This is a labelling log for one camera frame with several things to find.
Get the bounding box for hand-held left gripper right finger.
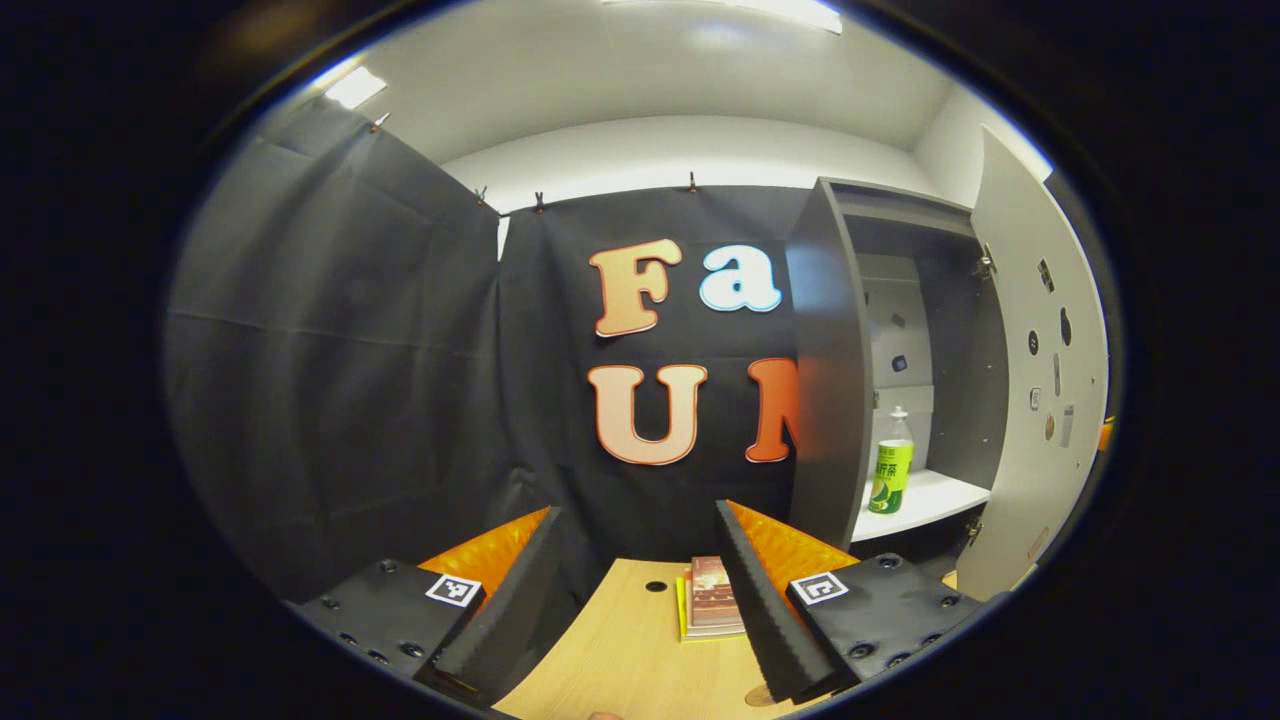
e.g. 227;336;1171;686
714;498;1011;706

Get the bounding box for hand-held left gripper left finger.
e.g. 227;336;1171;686
283;505;565;711

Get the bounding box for green label plastic bottle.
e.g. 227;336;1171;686
868;405;915;516

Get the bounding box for beige cabinet door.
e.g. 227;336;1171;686
955;125;1111;603

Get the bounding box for white cabinet shelf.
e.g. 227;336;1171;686
850;468;991;544

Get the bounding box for grey cabinet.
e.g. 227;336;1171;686
785;177;1009;561

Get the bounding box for yellow book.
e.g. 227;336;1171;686
676;575;747;643

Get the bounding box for black backdrop cloth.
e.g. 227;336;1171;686
163;97;831;606

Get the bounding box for ceiling light panel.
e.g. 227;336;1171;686
325;66;388;111

